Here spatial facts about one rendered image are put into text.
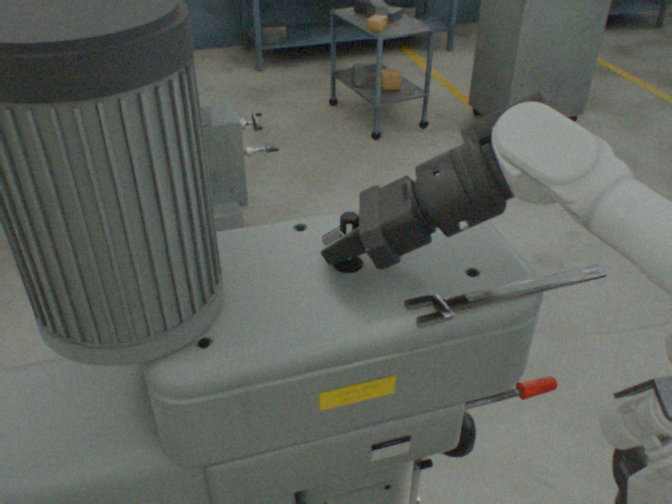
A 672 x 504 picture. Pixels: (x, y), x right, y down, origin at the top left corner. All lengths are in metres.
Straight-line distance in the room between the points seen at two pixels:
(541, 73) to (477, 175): 4.81
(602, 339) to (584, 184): 3.06
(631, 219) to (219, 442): 0.47
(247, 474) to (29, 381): 0.30
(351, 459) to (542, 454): 2.27
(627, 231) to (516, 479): 2.38
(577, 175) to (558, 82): 4.99
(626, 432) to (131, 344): 0.70
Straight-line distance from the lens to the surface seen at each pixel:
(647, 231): 0.64
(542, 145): 0.67
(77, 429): 0.82
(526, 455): 3.05
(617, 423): 1.05
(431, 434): 0.87
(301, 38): 6.97
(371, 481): 0.94
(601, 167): 0.66
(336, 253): 0.75
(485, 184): 0.69
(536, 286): 0.77
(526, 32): 5.25
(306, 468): 0.83
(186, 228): 0.62
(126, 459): 0.79
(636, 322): 3.87
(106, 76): 0.53
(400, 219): 0.70
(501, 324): 0.76
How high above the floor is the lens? 2.36
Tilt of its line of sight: 36 degrees down
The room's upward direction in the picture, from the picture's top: straight up
